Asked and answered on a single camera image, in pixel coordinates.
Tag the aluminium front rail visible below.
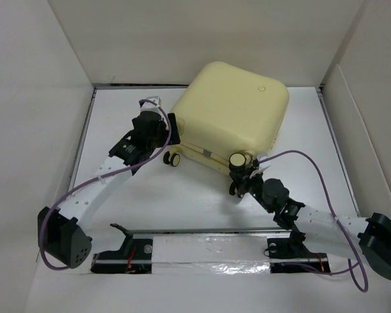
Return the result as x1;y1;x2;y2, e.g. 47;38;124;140
57;226;366;236

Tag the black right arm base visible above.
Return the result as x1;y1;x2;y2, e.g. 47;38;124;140
263;232;331;274

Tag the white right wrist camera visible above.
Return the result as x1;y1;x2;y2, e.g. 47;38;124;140
249;154;272;179

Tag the pale yellow hard-shell suitcase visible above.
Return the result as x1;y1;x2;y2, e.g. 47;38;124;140
162;60;290;198

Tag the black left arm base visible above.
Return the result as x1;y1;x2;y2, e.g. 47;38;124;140
90;223;153;275

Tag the silver foil tape strip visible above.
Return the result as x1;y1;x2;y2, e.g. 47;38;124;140
151;235;270;275

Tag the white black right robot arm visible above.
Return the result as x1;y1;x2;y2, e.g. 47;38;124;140
243;174;391;281

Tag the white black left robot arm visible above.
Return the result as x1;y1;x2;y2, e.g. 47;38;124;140
37;108;180;271

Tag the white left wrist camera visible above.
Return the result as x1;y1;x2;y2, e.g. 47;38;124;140
139;96;162;114

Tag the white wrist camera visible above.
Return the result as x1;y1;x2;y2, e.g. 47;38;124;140
249;154;272;179
139;96;162;114

